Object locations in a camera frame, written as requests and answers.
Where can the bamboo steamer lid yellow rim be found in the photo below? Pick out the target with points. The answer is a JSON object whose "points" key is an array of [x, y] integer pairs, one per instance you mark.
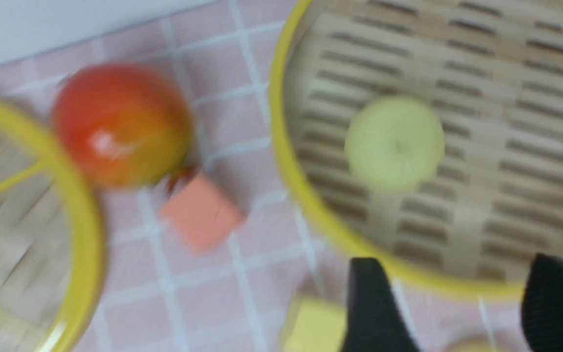
{"points": [[52, 250]]}

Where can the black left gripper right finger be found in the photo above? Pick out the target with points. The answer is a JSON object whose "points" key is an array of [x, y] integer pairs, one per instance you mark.
{"points": [[542, 305]]}

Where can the salmon orange foam cube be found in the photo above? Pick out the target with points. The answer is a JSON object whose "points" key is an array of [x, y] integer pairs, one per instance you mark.
{"points": [[202, 214]]}

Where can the red yellow apple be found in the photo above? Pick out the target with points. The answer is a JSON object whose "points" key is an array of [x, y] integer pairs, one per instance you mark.
{"points": [[124, 126]]}

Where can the yellow foam cube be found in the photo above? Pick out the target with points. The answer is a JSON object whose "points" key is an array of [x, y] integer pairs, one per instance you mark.
{"points": [[313, 325]]}

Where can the bamboo steamer tray yellow rim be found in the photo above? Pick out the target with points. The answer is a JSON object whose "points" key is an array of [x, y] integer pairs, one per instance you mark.
{"points": [[492, 70]]}

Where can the yellow bun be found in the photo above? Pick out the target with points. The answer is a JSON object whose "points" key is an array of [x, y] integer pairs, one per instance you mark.
{"points": [[395, 144]]}

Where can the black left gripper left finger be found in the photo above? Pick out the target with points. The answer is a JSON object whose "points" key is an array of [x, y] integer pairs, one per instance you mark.
{"points": [[373, 319]]}

